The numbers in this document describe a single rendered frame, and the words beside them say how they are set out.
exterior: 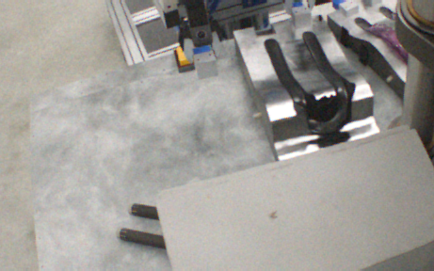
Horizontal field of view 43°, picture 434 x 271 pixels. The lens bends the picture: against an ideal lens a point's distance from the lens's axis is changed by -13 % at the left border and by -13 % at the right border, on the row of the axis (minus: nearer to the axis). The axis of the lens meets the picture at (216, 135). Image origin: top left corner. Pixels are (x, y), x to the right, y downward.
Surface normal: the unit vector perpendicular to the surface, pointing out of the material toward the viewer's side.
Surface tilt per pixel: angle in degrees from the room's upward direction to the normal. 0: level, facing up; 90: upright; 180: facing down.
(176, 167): 0
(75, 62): 0
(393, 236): 0
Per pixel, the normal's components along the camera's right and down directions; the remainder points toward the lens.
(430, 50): -0.79, 0.53
